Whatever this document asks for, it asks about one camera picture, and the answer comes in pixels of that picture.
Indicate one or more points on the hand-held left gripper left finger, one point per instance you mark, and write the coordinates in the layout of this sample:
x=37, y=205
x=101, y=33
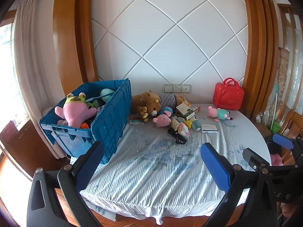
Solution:
x=90, y=167

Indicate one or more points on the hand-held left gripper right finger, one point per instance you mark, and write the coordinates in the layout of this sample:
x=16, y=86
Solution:
x=215, y=167

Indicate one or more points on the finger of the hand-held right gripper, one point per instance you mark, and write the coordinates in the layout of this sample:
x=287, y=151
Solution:
x=283, y=141
x=251, y=157

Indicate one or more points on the blue plastic crate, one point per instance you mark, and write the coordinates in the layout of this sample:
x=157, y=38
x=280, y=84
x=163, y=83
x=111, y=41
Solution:
x=111, y=123

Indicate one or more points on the red and white medicine box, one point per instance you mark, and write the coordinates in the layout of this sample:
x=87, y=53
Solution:
x=197, y=108

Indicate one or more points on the person's right hand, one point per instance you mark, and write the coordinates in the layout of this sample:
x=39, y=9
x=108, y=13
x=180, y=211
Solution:
x=288, y=211

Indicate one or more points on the pink cloth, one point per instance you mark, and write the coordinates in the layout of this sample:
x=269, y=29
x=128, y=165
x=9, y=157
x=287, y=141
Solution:
x=277, y=159

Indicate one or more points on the wooden chair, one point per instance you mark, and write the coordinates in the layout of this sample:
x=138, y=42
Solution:
x=291, y=123

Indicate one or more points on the teal pole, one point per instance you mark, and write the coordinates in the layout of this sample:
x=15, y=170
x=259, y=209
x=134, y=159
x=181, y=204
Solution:
x=275, y=104

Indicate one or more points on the white blue medicine box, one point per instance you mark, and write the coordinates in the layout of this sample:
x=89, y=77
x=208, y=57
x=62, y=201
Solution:
x=209, y=128

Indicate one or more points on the orange toy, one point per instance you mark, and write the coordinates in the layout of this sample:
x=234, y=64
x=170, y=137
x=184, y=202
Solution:
x=84, y=125

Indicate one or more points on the pastel tissue packet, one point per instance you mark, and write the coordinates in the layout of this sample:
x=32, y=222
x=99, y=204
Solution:
x=183, y=129

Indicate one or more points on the black pouch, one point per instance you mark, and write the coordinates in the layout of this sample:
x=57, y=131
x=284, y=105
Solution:
x=176, y=136

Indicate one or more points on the small yellow plush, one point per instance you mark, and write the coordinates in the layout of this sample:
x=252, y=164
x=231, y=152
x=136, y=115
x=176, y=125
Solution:
x=188, y=124

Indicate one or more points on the pig plush teal dress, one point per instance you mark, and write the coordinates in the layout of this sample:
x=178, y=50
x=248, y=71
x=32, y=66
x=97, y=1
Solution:
x=219, y=114

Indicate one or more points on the pink plush green hat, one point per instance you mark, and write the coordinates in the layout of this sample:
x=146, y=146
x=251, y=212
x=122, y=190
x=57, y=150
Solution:
x=75, y=111

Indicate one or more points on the light blue tablecloth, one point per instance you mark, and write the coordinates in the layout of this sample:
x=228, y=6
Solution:
x=153, y=170

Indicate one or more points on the red plastic carry case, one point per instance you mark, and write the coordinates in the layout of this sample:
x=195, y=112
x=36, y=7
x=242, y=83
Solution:
x=228, y=97

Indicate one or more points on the green and white flat box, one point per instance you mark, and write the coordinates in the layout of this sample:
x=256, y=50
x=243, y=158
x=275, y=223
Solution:
x=136, y=122

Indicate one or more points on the green and white carton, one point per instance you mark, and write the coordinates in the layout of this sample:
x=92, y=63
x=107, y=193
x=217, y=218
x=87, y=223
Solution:
x=185, y=110

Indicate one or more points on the green plush toy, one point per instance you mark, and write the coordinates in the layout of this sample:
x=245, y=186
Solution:
x=94, y=102

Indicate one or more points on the patterned brown curtain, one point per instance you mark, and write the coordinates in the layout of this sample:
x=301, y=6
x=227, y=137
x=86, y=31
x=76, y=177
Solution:
x=284, y=75

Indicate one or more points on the wooden cabinet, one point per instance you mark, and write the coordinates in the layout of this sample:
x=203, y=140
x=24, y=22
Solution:
x=23, y=146

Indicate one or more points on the yellow duck plush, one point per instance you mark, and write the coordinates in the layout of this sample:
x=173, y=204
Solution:
x=187, y=103

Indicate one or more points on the pink pig head plush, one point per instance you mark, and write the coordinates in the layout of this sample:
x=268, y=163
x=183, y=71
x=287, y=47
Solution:
x=162, y=120

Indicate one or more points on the blue plush toy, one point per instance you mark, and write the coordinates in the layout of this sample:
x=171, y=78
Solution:
x=165, y=111

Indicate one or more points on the teal round plush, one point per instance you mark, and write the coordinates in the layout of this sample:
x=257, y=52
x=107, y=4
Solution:
x=107, y=94

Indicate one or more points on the white round-hole socket panel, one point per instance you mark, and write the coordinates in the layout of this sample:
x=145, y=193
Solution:
x=186, y=88

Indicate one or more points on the brown bear plush tan muzzle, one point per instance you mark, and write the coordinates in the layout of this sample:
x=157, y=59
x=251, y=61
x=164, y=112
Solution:
x=154, y=108

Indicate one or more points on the white power socket panel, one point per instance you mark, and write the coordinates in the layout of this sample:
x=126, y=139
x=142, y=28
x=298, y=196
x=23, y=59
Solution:
x=177, y=88

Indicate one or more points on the brown bear plush striped shirt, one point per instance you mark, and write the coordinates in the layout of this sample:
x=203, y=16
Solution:
x=144, y=98

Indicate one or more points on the white curtain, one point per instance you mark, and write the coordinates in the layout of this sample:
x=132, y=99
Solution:
x=30, y=75

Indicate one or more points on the window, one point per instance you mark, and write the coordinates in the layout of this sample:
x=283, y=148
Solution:
x=9, y=75

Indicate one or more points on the wooden wall frame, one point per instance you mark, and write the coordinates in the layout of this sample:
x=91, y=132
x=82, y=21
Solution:
x=258, y=52
x=71, y=40

